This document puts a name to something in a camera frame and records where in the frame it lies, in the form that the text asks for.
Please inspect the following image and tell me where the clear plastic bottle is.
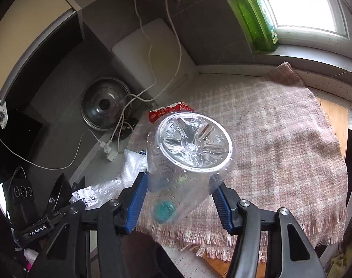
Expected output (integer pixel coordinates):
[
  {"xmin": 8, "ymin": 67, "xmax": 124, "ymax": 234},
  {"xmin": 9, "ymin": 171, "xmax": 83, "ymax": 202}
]
[{"xmin": 147, "ymin": 112, "xmax": 235, "ymax": 225}]

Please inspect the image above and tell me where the white power plug adapter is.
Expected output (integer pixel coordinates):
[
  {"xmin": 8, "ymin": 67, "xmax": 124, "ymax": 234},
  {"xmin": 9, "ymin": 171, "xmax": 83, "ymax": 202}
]
[{"xmin": 98, "ymin": 140, "xmax": 118, "ymax": 161}]

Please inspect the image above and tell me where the black dish with crumbs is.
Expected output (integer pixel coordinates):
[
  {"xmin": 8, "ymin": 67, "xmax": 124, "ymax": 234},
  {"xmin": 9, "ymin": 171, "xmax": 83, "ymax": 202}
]
[{"xmin": 116, "ymin": 118, "xmax": 138, "ymax": 141}]

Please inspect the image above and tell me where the steel pot lid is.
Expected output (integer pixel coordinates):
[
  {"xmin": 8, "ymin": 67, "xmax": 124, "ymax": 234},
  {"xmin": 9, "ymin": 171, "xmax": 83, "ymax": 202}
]
[{"xmin": 80, "ymin": 77, "xmax": 130, "ymax": 132}]

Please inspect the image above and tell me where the pink checkered cloth mat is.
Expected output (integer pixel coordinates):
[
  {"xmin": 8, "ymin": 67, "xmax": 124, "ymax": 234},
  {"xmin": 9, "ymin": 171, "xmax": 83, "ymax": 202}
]
[{"xmin": 126, "ymin": 61, "xmax": 349, "ymax": 262}]

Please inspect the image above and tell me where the white clip on cabinet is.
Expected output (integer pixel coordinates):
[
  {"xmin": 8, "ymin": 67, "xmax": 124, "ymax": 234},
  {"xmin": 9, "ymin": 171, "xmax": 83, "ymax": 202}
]
[{"xmin": 0, "ymin": 99, "xmax": 8, "ymax": 129}]

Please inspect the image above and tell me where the red snack carton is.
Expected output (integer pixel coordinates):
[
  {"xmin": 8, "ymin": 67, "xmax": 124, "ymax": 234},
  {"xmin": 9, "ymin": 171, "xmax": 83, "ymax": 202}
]
[{"xmin": 148, "ymin": 102, "xmax": 194, "ymax": 123}]

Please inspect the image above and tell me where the white cutting board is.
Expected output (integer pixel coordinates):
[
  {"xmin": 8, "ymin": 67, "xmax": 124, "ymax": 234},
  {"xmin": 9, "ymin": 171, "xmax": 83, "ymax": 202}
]
[{"xmin": 112, "ymin": 18, "xmax": 199, "ymax": 106}]

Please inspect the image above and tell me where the green dish soap bottle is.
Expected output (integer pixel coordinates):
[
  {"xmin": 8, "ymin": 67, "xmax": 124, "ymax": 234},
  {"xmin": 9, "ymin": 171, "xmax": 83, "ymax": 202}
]
[{"xmin": 236, "ymin": 0, "xmax": 278, "ymax": 52}]

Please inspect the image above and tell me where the white power cable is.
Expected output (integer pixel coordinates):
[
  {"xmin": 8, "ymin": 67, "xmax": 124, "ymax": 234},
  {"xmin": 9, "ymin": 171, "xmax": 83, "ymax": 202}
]
[{"xmin": 0, "ymin": 0, "xmax": 184, "ymax": 171}]

